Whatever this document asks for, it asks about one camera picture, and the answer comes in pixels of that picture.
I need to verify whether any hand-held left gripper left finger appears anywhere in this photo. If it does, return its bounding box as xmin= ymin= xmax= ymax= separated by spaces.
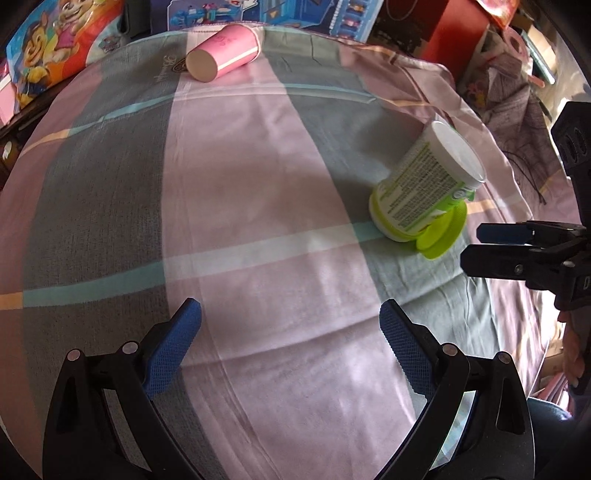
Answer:
xmin=41 ymin=298 xmax=218 ymax=480

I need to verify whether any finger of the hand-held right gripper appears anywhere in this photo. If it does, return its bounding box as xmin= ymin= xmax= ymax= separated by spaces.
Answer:
xmin=478 ymin=220 xmax=557 ymax=246
xmin=460 ymin=242 xmax=568 ymax=291

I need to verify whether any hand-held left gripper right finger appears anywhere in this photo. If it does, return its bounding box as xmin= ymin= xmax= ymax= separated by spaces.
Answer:
xmin=369 ymin=299 xmax=536 ymax=480

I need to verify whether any white green lidded container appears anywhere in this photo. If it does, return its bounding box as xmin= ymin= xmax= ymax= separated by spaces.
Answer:
xmin=368 ymin=117 xmax=488 ymax=261

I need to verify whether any person's right hand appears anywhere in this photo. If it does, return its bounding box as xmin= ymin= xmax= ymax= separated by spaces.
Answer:
xmin=556 ymin=310 xmax=587 ymax=389

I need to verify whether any grey cloth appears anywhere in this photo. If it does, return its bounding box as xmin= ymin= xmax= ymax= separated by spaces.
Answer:
xmin=480 ymin=46 xmax=583 ymax=217

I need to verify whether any pink plastic bag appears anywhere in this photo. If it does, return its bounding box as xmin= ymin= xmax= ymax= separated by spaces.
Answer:
xmin=462 ymin=25 xmax=555 ymax=107

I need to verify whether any person's blue jeans leg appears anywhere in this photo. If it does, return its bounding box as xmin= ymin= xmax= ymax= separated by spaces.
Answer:
xmin=526 ymin=397 xmax=583 ymax=480

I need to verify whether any red box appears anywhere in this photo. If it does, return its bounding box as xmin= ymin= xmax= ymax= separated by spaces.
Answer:
xmin=383 ymin=0 xmax=490 ymax=61

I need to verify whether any pink box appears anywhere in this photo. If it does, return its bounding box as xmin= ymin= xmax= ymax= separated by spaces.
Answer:
xmin=0 ymin=76 xmax=20 ymax=126

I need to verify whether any pink paper cup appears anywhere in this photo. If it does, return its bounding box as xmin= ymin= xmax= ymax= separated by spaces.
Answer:
xmin=185 ymin=24 xmax=262 ymax=84

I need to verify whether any blue toy box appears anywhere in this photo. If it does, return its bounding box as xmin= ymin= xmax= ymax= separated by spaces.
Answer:
xmin=150 ymin=0 xmax=384 ymax=40

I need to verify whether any cartoon printed bag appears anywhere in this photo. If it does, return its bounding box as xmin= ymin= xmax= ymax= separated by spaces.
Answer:
xmin=7 ymin=0 xmax=125 ymax=112

